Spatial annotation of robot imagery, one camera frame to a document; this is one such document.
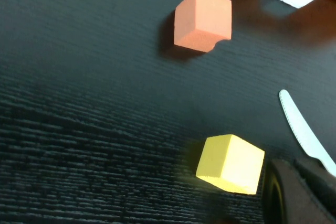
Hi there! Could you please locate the yellow foam cube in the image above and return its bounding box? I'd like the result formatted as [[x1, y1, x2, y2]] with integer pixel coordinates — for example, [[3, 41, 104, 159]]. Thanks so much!
[[195, 134, 265, 196]]

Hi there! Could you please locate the pale green plastic knife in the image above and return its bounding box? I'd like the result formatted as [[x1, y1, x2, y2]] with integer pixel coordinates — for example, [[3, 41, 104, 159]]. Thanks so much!
[[279, 89, 336, 178]]

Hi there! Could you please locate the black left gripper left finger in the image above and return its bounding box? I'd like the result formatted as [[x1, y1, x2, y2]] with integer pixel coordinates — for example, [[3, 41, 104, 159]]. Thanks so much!
[[262, 158, 336, 224]]

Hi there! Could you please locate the orange foam cube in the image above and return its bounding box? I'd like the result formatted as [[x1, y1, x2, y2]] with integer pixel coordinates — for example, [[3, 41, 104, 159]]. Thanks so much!
[[173, 0, 233, 53]]

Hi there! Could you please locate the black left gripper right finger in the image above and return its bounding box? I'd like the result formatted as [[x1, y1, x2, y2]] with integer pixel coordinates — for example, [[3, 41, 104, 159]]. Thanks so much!
[[293, 155, 336, 209]]

